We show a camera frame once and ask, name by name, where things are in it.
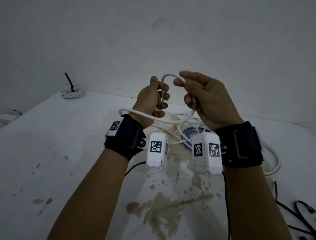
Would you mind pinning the person's left hand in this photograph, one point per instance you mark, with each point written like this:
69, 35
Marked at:
148, 101

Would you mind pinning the person's right hand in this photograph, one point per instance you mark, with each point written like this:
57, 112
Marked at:
214, 103

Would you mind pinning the thin black nylon zip tie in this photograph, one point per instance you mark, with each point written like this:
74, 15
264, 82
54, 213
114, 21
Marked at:
69, 81

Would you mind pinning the black cable ties bunch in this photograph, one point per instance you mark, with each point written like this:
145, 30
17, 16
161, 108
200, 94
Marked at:
300, 212

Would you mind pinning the person's right forearm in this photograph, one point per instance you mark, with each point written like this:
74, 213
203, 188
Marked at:
254, 205

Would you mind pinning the person's left forearm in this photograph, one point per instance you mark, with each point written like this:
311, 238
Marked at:
91, 197

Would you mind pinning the white checkered marker tag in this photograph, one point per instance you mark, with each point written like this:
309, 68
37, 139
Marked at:
258, 134
114, 126

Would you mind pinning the white power adapter box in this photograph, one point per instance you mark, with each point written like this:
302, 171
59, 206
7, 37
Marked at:
6, 118

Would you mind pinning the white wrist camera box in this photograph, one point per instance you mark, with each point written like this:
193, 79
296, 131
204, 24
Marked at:
206, 163
155, 158

